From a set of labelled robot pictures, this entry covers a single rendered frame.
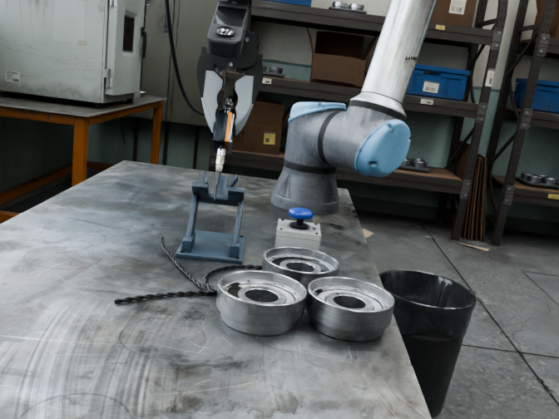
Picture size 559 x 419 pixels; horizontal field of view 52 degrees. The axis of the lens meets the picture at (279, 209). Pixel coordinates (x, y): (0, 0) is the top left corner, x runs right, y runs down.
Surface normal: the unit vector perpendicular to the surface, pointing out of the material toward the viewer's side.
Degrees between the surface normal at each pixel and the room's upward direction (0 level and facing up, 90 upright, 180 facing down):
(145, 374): 0
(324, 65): 82
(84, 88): 89
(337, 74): 83
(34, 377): 0
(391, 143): 97
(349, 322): 90
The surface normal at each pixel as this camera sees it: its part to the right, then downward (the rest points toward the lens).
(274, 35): -0.04, 0.24
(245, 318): -0.29, 0.20
